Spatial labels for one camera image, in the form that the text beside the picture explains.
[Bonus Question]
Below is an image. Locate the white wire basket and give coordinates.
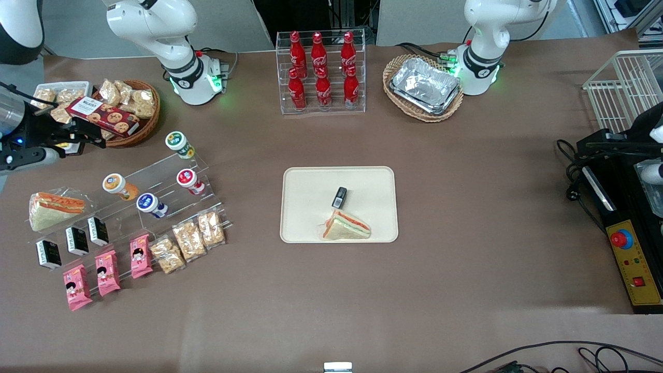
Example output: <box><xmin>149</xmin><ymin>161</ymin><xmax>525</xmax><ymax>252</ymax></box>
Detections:
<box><xmin>582</xmin><ymin>49</ymin><xmax>663</xmax><ymax>134</ymax></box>

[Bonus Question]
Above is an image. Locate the red gum bottle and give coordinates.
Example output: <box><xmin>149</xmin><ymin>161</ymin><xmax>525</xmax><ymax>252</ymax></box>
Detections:
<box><xmin>176</xmin><ymin>168</ymin><xmax>206</xmax><ymax>196</ymax></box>

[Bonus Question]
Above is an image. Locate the red cola bottle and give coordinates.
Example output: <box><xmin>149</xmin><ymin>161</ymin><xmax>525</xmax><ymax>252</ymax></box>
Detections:
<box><xmin>315</xmin><ymin>67</ymin><xmax>333</xmax><ymax>109</ymax></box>
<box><xmin>340</xmin><ymin>32</ymin><xmax>357</xmax><ymax>77</ymax></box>
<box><xmin>288</xmin><ymin>68</ymin><xmax>307</xmax><ymax>110</ymax></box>
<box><xmin>310</xmin><ymin>32</ymin><xmax>328</xmax><ymax>78</ymax></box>
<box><xmin>343</xmin><ymin>66</ymin><xmax>360</xmax><ymax>109</ymax></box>
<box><xmin>289</xmin><ymin>31</ymin><xmax>307</xmax><ymax>78</ymax></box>

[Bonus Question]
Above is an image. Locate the oval wicker basket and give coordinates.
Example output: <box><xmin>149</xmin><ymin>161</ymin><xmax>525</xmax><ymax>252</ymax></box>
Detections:
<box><xmin>383</xmin><ymin>54</ymin><xmax>465</xmax><ymax>123</ymax></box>

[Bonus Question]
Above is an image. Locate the black floor cable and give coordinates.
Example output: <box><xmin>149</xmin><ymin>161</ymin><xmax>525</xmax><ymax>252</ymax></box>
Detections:
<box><xmin>458</xmin><ymin>340</ymin><xmax>663</xmax><ymax>373</ymax></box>

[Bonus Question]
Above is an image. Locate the grey right arm base cable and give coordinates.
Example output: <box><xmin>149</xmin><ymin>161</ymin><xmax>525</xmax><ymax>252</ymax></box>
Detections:
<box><xmin>194</xmin><ymin>48</ymin><xmax>240</xmax><ymax>79</ymax></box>

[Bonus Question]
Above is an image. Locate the black cabinet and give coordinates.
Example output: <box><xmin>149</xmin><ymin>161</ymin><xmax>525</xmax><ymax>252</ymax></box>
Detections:
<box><xmin>253</xmin><ymin>0</ymin><xmax>381</xmax><ymax>48</ymax></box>

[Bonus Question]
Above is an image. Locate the black left arm loop cable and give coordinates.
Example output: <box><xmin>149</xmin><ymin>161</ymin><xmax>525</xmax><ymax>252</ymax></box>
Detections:
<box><xmin>508</xmin><ymin>9</ymin><xmax>551</xmax><ymax>42</ymax></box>

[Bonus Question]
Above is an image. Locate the red cookie box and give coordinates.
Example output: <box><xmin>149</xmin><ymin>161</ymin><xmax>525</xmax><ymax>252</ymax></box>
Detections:
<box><xmin>66</xmin><ymin>96</ymin><xmax>140</xmax><ymax>138</ymax></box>

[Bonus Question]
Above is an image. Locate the aluminium frame shelf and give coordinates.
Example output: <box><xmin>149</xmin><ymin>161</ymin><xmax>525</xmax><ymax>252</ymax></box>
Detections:
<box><xmin>593</xmin><ymin>0</ymin><xmax>663</xmax><ymax>47</ymax></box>

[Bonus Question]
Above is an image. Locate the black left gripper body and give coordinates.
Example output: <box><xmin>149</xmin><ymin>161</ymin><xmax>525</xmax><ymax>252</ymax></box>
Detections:
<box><xmin>626</xmin><ymin>101</ymin><xmax>663</xmax><ymax>156</ymax></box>

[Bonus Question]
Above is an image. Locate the pink snack pack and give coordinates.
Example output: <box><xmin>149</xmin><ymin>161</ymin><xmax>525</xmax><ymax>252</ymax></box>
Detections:
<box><xmin>95</xmin><ymin>250</ymin><xmax>122</xmax><ymax>297</ymax></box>
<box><xmin>63</xmin><ymin>264</ymin><xmax>94</xmax><ymax>311</ymax></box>
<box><xmin>129</xmin><ymin>234</ymin><xmax>154</xmax><ymax>279</ymax></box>

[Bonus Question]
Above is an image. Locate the green gum bottle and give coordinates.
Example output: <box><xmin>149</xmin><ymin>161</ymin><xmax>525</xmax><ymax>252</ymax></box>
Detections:
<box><xmin>165</xmin><ymin>131</ymin><xmax>196</xmax><ymax>159</ymax></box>

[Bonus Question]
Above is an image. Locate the round wicker basket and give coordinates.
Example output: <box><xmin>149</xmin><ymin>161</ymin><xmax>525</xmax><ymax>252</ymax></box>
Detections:
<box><xmin>91</xmin><ymin>79</ymin><xmax>161</xmax><ymax>149</ymax></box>

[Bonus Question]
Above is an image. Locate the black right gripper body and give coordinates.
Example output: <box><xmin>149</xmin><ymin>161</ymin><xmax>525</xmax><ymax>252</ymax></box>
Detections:
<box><xmin>22</xmin><ymin>106</ymin><xmax>73</xmax><ymax>152</ymax></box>

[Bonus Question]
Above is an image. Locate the peanut brittle pack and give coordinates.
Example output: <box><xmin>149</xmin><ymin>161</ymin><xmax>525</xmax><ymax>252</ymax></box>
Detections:
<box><xmin>172</xmin><ymin>222</ymin><xmax>207</xmax><ymax>262</ymax></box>
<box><xmin>197</xmin><ymin>210</ymin><xmax>226</xmax><ymax>248</ymax></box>
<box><xmin>150</xmin><ymin>236</ymin><xmax>186</xmax><ymax>275</ymax></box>

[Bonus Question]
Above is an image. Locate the yellow control panel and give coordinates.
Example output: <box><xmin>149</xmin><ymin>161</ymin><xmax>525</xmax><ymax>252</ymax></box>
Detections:
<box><xmin>606</xmin><ymin>220</ymin><xmax>663</xmax><ymax>307</ymax></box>

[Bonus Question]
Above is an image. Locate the beige plastic tray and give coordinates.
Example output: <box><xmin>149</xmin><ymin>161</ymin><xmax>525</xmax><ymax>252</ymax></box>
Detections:
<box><xmin>280</xmin><ymin>166</ymin><xmax>399</xmax><ymax>244</ymax></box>

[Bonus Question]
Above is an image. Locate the blue gum bottle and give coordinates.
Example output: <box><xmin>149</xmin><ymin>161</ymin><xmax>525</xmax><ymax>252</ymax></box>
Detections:
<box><xmin>136</xmin><ymin>193</ymin><xmax>168</xmax><ymax>219</ymax></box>

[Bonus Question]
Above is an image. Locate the black cable bundle with plug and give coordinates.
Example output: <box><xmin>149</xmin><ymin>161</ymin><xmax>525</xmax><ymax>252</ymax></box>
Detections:
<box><xmin>556</xmin><ymin>139</ymin><xmax>609</xmax><ymax>235</ymax></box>

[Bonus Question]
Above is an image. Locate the black control box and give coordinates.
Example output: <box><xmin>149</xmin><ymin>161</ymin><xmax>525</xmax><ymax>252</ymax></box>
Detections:
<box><xmin>576</xmin><ymin>132</ymin><xmax>663</xmax><ymax>315</ymax></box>

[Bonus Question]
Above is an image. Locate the aluminium foil tray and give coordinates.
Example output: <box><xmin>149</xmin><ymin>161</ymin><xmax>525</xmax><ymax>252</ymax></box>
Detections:
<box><xmin>388</xmin><ymin>85</ymin><xmax>463</xmax><ymax>116</ymax></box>
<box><xmin>391</xmin><ymin>56</ymin><xmax>462</xmax><ymax>108</ymax></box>

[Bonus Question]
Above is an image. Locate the clear acrylic tiered stand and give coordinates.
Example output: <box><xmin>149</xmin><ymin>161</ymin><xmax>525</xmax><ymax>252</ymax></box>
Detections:
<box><xmin>26</xmin><ymin>152</ymin><xmax>232</xmax><ymax>292</ymax></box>

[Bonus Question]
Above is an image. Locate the clear acrylic bottle rack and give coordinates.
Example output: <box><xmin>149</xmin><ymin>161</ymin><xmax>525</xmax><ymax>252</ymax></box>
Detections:
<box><xmin>276</xmin><ymin>28</ymin><xmax>367</xmax><ymax>115</ymax></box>

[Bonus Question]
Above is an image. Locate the white rectangular snack tray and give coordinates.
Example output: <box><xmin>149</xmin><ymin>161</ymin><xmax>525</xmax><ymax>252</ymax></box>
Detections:
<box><xmin>32</xmin><ymin>81</ymin><xmax>94</xmax><ymax>156</ymax></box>

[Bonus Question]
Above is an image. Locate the orange gum bottle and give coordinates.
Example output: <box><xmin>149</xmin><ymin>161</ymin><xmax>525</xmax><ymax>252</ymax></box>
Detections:
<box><xmin>102</xmin><ymin>173</ymin><xmax>139</xmax><ymax>201</ymax></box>

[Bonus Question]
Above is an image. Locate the black left arm base cable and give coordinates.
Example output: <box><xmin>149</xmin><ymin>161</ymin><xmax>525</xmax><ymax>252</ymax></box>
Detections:
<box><xmin>396</xmin><ymin>42</ymin><xmax>456</xmax><ymax>62</ymax></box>

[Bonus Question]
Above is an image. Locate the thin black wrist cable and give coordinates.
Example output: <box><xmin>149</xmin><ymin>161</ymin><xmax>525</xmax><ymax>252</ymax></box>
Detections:
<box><xmin>0</xmin><ymin>81</ymin><xmax>59</xmax><ymax>108</ymax></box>

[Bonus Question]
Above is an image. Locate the wrapped triangle sandwich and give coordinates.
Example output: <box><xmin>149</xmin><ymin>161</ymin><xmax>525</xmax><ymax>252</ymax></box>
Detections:
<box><xmin>28</xmin><ymin>191</ymin><xmax>97</xmax><ymax>233</ymax></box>
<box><xmin>321</xmin><ymin>209</ymin><xmax>372</xmax><ymax>241</ymax></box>

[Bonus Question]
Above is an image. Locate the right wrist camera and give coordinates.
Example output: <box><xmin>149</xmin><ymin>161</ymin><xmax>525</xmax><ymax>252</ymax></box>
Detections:
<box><xmin>0</xmin><ymin>147</ymin><xmax>61</xmax><ymax>172</ymax></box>

